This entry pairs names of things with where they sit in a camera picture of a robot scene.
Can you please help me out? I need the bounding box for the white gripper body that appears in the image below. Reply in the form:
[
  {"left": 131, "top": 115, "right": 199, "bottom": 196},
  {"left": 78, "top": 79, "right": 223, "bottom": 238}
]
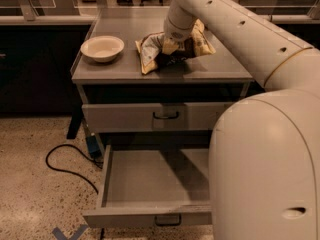
[{"left": 163, "top": 0, "right": 197, "bottom": 42}]

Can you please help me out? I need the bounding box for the brown chip bag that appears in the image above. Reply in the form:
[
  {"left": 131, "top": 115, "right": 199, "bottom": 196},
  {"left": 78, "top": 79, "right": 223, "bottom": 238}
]
[{"left": 135, "top": 20, "right": 216, "bottom": 75}]

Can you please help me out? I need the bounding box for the blue power adapter box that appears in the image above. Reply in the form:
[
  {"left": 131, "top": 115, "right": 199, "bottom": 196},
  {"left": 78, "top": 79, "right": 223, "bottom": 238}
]
[{"left": 86, "top": 136, "right": 101, "bottom": 159}]

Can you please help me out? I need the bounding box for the closed grey top drawer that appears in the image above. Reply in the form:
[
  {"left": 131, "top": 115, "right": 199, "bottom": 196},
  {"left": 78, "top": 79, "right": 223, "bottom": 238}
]
[{"left": 82, "top": 102, "right": 232, "bottom": 133}]

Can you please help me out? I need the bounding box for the black floor cable left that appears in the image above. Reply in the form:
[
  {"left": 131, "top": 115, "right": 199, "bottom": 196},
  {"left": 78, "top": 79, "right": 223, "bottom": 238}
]
[{"left": 45, "top": 143, "right": 104, "bottom": 196}]

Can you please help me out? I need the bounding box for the grey drawer cabinet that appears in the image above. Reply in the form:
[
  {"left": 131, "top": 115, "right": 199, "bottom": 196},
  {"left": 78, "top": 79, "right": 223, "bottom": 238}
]
[{"left": 70, "top": 6, "right": 256, "bottom": 230}]

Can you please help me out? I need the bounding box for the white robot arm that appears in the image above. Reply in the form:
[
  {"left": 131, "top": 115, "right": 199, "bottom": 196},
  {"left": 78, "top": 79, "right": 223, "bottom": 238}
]
[{"left": 164, "top": 0, "right": 320, "bottom": 240}]

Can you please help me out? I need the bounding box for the white ceramic bowl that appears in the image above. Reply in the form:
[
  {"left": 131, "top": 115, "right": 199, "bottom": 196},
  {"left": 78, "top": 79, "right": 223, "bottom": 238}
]
[{"left": 80, "top": 36, "right": 124, "bottom": 63}]

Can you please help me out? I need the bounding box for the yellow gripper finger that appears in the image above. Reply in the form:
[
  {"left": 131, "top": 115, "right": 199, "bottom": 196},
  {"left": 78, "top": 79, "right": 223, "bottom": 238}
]
[{"left": 162, "top": 38, "right": 179, "bottom": 55}]

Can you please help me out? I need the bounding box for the open grey middle drawer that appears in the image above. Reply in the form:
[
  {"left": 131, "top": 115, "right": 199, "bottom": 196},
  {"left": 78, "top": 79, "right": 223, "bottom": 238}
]
[{"left": 83, "top": 146, "right": 211, "bottom": 228}]

